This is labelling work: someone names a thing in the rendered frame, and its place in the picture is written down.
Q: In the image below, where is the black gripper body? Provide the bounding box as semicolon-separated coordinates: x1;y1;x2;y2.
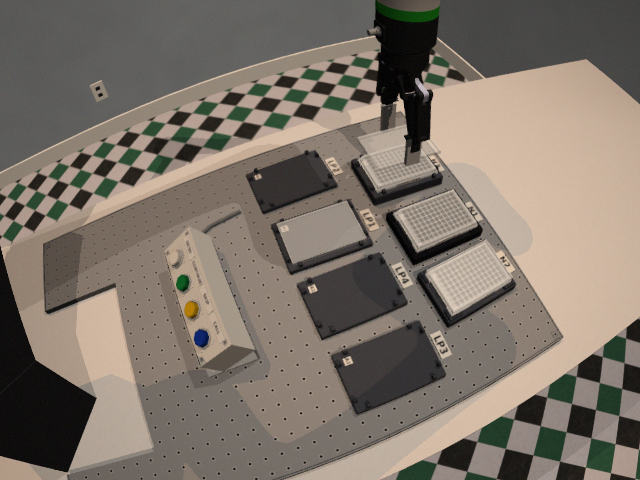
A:
381;44;430;93

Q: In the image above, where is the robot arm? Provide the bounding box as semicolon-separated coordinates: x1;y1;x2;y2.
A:
367;0;440;53

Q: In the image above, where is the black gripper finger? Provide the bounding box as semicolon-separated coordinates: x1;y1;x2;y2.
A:
376;52;399;131
395;75;433;166

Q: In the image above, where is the white button panel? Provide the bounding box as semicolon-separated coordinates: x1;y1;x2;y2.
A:
164;209;260;378

